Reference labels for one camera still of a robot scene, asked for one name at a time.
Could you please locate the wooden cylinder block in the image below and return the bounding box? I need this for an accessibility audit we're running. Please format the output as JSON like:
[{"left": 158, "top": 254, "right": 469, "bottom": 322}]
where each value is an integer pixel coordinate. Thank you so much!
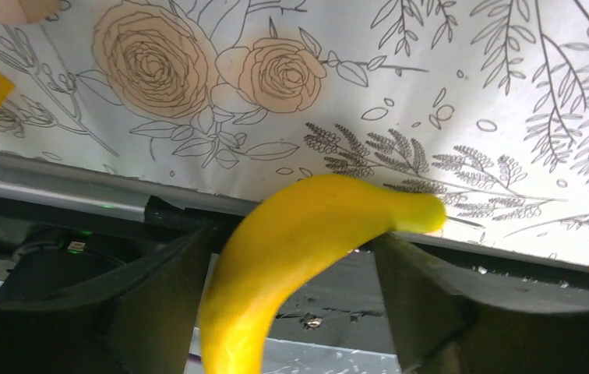
[{"left": 0, "top": 0, "right": 61, "bottom": 24}]

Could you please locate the yellow banana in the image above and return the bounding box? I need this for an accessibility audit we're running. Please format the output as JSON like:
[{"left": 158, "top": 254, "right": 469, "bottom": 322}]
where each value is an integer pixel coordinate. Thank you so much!
[{"left": 198, "top": 175, "right": 446, "bottom": 373}]

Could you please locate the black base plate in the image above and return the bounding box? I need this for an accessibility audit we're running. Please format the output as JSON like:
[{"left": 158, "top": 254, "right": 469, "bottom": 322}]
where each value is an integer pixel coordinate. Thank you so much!
[{"left": 0, "top": 191, "right": 589, "bottom": 357}]

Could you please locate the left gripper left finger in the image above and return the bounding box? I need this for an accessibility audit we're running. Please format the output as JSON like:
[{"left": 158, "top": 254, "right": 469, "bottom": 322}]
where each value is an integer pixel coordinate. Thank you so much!
[{"left": 0, "top": 227, "right": 213, "bottom": 373}]

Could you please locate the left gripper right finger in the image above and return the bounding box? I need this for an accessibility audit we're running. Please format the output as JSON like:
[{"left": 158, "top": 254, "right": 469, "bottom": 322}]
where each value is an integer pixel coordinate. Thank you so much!
[{"left": 372, "top": 235, "right": 589, "bottom": 373}]

